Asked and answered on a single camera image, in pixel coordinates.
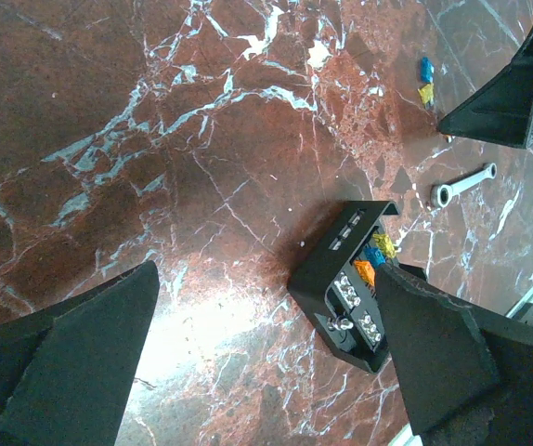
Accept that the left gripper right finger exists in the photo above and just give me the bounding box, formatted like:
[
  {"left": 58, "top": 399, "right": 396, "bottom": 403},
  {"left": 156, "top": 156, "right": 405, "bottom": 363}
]
[{"left": 375, "top": 264, "right": 533, "bottom": 445}]

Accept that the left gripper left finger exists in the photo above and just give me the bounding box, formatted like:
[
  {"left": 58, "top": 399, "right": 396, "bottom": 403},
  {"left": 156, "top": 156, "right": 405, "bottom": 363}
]
[{"left": 0, "top": 261, "right": 160, "bottom": 445}]

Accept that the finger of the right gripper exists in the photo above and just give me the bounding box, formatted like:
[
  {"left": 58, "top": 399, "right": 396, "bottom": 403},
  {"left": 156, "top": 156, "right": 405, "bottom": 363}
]
[{"left": 437, "top": 26, "right": 533, "bottom": 149}]

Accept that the yellow fuse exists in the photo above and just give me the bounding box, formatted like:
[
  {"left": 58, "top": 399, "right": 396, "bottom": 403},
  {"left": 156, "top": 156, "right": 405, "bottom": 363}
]
[
  {"left": 372, "top": 233, "right": 397, "bottom": 258},
  {"left": 418, "top": 83, "right": 435, "bottom": 110}
]

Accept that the blue fuse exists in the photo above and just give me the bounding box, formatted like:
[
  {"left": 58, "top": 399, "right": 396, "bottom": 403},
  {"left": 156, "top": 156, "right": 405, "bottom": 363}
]
[
  {"left": 421, "top": 57, "right": 435, "bottom": 84},
  {"left": 363, "top": 246, "right": 386, "bottom": 269}
]

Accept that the orange fuse in box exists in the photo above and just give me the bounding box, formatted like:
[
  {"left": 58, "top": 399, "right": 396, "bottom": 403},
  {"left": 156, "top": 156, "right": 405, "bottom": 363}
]
[{"left": 353, "top": 260, "right": 375, "bottom": 288}]

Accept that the blue fuse in box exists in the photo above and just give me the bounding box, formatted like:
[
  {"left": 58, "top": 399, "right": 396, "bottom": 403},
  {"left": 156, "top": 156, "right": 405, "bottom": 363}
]
[{"left": 363, "top": 246, "right": 386, "bottom": 269}]

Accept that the yellow fuse in box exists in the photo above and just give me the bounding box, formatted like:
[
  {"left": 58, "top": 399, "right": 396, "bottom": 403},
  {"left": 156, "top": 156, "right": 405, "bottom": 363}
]
[{"left": 372, "top": 233, "right": 397, "bottom": 258}]

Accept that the silver wrench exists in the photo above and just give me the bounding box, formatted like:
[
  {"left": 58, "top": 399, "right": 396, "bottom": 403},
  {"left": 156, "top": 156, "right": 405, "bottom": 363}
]
[{"left": 430, "top": 163, "right": 498, "bottom": 208}]

